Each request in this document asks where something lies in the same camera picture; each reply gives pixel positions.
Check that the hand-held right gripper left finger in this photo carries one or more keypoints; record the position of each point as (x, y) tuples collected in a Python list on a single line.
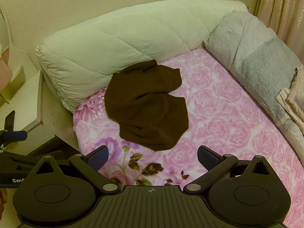
[(98, 158)]

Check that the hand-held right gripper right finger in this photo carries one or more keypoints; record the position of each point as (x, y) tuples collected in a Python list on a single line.
[(208, 158)]

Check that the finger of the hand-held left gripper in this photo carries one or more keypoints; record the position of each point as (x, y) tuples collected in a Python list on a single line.
[(9, 122), (16, 136)]

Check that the brown knitted sweater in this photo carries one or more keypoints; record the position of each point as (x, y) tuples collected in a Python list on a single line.
[(147, 104)]

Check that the person's left hand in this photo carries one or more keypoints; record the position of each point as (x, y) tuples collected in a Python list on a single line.
[(2, 200)]

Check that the white bedside shelf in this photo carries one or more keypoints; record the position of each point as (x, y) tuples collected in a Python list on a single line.
[(21, 92)]

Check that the pink floral blanket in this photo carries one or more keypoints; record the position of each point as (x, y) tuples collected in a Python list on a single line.
[(225, 114)]

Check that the grey herringbone blanket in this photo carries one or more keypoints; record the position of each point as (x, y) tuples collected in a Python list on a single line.
[(266, 76)]

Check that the cream quilted pillow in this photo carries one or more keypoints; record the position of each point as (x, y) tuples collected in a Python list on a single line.
[(123, 45)]

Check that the pale grey crinkled quilt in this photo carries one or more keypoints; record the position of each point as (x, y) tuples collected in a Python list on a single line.
[(237, 35)]

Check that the pink embroidered curtain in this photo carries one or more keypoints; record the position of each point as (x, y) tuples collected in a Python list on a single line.
[(282, 2)]

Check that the white bed frame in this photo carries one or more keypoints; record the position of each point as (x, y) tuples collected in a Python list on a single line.
[(57, 118)]

